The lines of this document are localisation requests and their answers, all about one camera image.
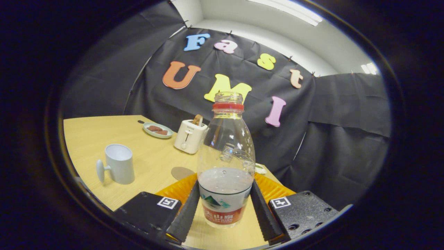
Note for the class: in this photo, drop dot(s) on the long ceiling light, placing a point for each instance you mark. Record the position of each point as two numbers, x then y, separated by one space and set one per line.
291 10

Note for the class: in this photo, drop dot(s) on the brown toast slice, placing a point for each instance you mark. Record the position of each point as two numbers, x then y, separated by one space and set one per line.
197 119

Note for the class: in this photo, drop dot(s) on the round brown coaster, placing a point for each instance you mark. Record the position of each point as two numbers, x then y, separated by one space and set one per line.
180 172

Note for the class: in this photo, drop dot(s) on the pale green plate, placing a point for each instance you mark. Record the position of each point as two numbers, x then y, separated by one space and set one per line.
152 134

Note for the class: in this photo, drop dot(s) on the clear plastic juice bottle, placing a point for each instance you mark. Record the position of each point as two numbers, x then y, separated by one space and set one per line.
225 156

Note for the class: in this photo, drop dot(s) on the wooden table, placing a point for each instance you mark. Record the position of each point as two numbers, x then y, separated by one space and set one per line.
104 132

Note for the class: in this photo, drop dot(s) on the small white sauce dish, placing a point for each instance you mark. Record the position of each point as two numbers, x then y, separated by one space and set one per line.
261 169

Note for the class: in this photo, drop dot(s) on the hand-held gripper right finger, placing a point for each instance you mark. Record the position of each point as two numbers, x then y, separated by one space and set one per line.
263 215

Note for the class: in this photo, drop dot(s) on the white cup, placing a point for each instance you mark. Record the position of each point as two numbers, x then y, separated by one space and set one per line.
119 166

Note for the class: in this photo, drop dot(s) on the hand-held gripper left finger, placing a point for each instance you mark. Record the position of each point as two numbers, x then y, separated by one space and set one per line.
187 211

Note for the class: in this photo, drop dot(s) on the small ceiling light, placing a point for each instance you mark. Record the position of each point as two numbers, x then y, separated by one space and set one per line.
369 68

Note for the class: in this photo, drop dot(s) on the white toaster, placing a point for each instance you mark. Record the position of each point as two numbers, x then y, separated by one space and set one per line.
187 137

